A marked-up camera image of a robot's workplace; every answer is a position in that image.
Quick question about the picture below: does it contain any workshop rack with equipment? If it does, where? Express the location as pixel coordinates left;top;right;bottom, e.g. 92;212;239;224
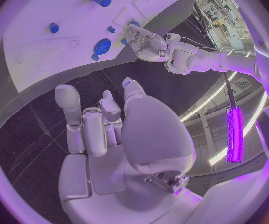
194;0;253;50

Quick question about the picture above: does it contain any blue round peg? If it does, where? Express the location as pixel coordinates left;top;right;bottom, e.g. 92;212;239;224
48;23;61;34

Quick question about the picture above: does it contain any blue gear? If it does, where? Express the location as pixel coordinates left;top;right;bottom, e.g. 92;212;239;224
92;38;113;56

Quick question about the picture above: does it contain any white cable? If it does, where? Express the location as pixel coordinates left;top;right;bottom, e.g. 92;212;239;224
179;37;219;51

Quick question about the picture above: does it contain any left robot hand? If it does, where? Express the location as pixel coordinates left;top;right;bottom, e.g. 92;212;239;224
125;18;169;63

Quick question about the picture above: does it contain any glowing light bar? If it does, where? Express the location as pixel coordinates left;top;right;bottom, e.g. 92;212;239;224
225;105;245;164

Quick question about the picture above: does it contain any white task board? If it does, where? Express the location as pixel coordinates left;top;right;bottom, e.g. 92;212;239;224
1;0;181;94

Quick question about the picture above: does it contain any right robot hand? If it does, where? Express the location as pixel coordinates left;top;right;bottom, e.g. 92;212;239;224
54;76;203;224

